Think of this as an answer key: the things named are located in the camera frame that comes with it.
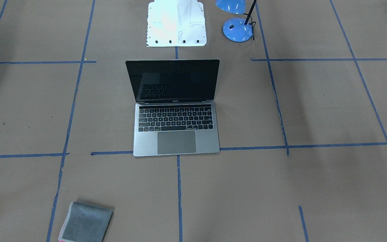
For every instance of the grey laptop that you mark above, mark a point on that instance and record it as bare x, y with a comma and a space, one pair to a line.
175, 111

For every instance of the blue desk lamp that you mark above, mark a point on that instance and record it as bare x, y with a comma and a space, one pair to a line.
237, 29

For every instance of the grey folded cloth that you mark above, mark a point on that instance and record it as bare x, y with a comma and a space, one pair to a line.
85, 223

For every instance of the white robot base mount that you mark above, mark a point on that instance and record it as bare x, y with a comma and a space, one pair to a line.
175, 23

